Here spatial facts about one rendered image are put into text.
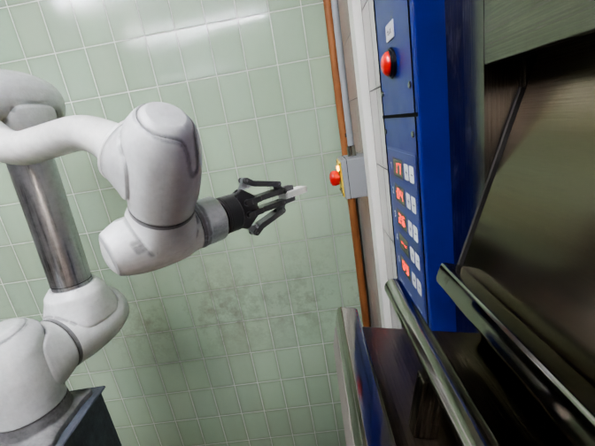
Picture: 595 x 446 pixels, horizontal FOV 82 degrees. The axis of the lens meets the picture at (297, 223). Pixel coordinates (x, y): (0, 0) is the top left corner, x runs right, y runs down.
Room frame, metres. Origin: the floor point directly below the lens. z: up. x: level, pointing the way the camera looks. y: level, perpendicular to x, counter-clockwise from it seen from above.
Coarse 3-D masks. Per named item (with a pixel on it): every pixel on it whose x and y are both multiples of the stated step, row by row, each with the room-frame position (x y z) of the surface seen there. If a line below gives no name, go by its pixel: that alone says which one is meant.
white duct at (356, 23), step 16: (352, 0) 0.75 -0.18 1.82; (352, 16) 0.75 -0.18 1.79; (352, 32) 0.77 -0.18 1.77; (352, 48) 0.79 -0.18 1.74; (368, 96) 0.75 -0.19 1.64; (368, 112) 0.75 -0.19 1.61; (368, 128) 0.75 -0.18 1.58; (368, 144) 0.75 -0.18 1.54; (368, 160) 0.75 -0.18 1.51; (368, 176) 0.76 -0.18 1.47; (368, 192) 0.78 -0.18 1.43; (384, 256) 0.75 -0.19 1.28; (384, 272) 0.75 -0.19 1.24; (384, 304) 0.75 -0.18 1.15; (384, 320) 0.75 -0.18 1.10
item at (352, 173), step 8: (336, 160) 0.91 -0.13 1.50; (344, 160) 0.83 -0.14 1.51; (352, 160) 0.83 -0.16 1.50; (360, 160) 0.83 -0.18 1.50; (344, 168) 0.83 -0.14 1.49; (352, 168) 0.83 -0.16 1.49; (360, 168) 0.83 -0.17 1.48; (344, 176) 0.83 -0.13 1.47; (352, 176) 0.83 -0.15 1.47; (360, 176) 0.83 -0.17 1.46; (344, 184) 0.83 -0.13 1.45; (352, 184) 0.83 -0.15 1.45; (360, 184) 0.83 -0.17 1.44; (344, 192) 0.84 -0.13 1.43; (352, 192) 0.83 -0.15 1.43; (360, 192) 0.83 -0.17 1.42
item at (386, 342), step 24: (336, 336) 0.27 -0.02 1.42; (384, 336) 0.27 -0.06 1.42; (456, 336) 0.27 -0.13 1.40; (480, 336) 0.27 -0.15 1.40; (336, 360) 0.25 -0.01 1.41; (384, 360) 0.23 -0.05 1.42; (408, 360) 0.23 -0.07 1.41; (456, 360) 0.23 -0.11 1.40; (480, 360) 0.23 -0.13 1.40; (384, 384) 0.21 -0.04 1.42; (408, 384) 0.21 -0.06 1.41; (480, 384) 0.21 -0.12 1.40; (504, 384) 0.21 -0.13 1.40; (408, 408) 0.18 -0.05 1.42; (480, 408) 0.18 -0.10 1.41; (504, 408) 0.18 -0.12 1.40; (528, 408) 0.18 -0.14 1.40; (408, 432) 0.17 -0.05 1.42; (504, 432) 0.17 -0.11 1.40; (528, 432) 0.17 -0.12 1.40; (552, 432) 0.17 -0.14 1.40
